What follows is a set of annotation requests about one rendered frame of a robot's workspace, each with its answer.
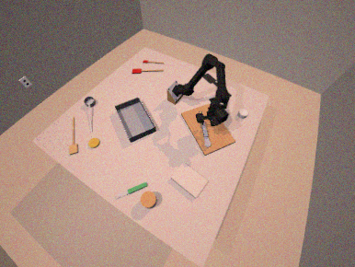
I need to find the grey roasting tin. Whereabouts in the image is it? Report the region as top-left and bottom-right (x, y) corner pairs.
(114, 97), (156, 142)

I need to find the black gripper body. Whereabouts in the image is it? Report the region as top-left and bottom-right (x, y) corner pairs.
(196, 110), (214, 123)

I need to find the grey cylinder with orange lid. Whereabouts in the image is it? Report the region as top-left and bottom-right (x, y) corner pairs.
(141, 192), (156, 208)

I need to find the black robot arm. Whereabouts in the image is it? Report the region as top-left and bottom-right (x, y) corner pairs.
(172, 53), (230, 126)

